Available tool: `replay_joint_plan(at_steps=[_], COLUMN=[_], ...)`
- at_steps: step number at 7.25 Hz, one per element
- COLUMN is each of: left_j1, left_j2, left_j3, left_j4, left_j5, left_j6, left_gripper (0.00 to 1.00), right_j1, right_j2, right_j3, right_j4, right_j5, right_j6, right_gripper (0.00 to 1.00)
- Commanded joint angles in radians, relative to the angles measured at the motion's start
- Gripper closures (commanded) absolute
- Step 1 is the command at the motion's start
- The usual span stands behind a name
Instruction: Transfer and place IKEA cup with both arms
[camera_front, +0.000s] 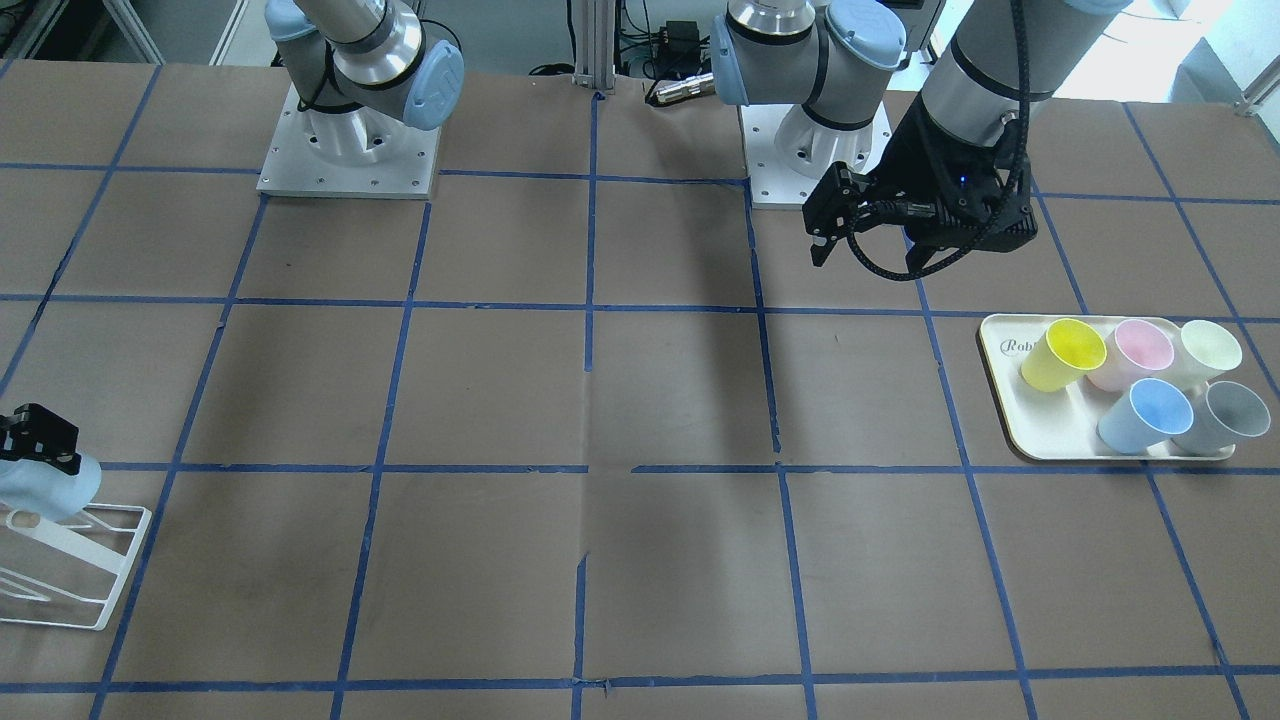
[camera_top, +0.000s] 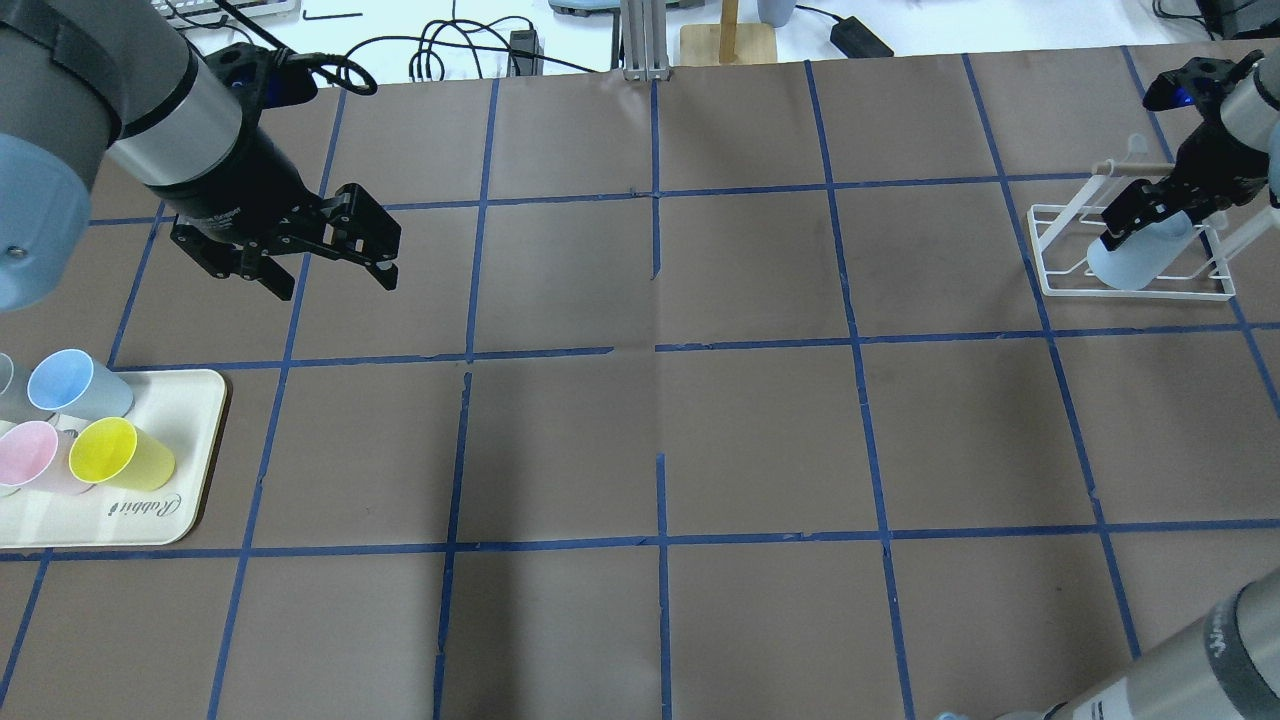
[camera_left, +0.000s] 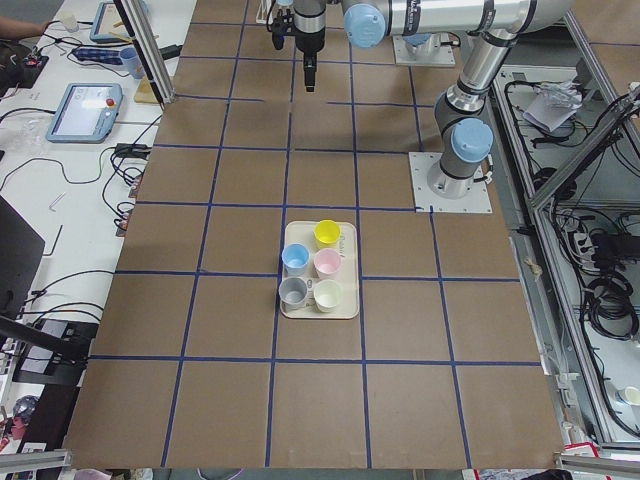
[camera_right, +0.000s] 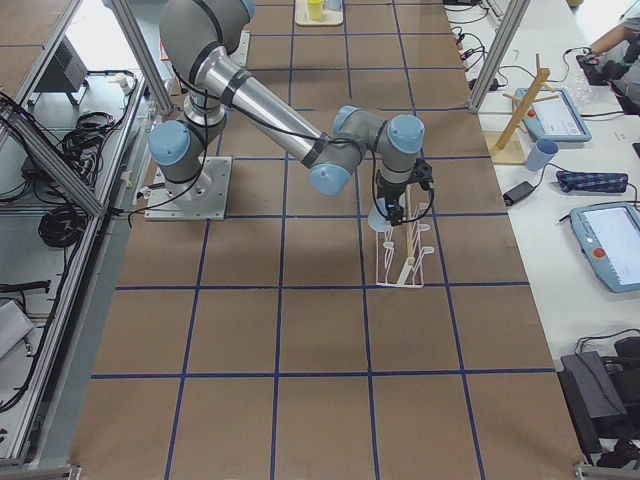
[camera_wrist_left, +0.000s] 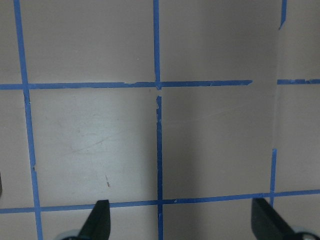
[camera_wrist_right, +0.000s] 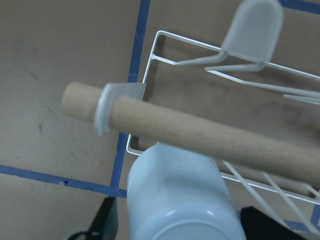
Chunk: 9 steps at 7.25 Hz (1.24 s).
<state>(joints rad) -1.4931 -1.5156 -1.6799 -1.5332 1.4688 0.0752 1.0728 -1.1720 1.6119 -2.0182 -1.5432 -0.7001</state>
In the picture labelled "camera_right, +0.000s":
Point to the far teach pendant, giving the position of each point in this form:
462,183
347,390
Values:
555,116

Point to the teach pendant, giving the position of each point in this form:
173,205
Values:
555,116
608,235

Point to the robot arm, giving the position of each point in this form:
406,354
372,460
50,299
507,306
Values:
198,38

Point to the cream plastic tray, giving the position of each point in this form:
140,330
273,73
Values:
329,17

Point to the black power adapter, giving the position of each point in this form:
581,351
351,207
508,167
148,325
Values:
518,193

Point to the yellow plastic cup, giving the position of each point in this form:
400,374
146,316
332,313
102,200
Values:
315,10

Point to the near teach pendant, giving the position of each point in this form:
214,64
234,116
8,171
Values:
608,235

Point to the person forearm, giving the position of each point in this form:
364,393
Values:
611,38

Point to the dark plaid pouch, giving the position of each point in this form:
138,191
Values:
570,181

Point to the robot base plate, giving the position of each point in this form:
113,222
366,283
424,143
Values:
207,199

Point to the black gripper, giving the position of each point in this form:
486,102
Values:
389,191

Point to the white wire cup rack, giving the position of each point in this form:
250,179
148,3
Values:
399,256

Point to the blue cup on desk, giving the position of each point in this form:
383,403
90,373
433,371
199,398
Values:
541,153

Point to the light blue plastic cup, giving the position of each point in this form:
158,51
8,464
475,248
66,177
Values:
378,218

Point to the aluminium frame post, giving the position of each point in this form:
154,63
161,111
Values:
508,15

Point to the wooden cup stand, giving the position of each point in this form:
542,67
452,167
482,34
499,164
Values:
502,148

